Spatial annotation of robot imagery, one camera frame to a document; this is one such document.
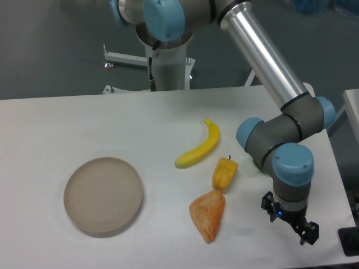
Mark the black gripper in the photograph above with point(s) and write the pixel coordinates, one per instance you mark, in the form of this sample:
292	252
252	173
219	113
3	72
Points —
293	213

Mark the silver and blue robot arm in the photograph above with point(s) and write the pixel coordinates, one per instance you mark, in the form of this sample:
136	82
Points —
164	26

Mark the green object behind arm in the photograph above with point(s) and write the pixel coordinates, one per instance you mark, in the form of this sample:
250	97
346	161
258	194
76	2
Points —
258	166

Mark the yellow bell pepper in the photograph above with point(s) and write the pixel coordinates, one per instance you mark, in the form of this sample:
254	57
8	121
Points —
224	173

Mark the black device at table edge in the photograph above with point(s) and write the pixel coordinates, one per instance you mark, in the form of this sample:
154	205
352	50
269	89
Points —
349	240

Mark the orange pastry turnover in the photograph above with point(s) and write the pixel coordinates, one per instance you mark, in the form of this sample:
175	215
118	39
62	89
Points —
206	213

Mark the yellow banana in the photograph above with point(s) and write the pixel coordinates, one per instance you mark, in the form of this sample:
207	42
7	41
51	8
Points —
203	150

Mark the white table on right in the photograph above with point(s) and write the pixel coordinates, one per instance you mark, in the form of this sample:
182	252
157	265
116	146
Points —
348	111

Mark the beige round plate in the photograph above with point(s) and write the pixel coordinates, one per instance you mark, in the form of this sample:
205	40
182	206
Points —
103	196

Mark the blue bag in background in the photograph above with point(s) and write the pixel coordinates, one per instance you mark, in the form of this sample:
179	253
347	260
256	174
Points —
348	8

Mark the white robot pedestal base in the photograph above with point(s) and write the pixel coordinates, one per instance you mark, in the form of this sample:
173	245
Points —
167	63

